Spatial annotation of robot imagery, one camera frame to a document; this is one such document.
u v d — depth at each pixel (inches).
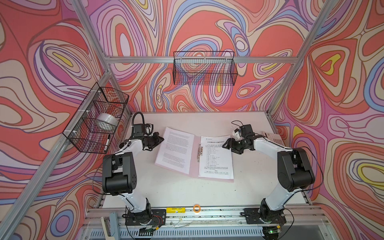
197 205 30.5
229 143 33.6
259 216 28.3
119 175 18.7
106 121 28.2
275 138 40.6
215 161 36.6
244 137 30.2
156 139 33.0
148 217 26.3
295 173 18.8
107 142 28.3
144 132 30.8
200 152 37.7
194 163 35.7
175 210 29.3
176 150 36.7
